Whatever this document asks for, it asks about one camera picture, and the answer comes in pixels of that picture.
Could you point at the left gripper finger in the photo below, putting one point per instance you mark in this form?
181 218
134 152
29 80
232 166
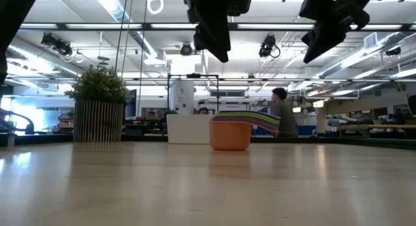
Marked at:
214 37

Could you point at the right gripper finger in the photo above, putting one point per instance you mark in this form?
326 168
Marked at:
325 41

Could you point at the small purple measuring cup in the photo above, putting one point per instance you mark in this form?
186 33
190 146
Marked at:
230 112

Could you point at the blue plastic measuring cup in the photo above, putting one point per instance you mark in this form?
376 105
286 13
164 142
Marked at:
230 113

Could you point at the green plastic measuring cup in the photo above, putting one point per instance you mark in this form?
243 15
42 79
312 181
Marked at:
230 115

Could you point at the yellow plastic measuring cup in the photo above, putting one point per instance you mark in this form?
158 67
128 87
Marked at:
230 117

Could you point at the orange plastic measuring cup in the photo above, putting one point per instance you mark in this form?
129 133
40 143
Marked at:
229 136

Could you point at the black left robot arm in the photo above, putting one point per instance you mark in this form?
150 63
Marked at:
13 18

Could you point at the white plastic basket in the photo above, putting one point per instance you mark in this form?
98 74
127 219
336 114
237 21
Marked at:
187 128

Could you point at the black ceiling spotlight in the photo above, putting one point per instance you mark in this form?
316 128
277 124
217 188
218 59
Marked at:
57 44
394 51
267 45
186 49

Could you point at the white cylindrical tank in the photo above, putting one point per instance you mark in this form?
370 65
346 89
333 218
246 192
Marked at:
182 96

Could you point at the wooden workbench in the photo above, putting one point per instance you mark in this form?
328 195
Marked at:
373 126

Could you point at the black led light bar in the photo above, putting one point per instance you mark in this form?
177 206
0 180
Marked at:
97 26

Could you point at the green plant in striped pot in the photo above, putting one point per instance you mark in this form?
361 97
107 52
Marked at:
97 122

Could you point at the black metal rack frame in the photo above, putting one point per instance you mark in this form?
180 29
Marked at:
195 76

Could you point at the black aluminium table frame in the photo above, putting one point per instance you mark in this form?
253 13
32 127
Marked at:
146 138

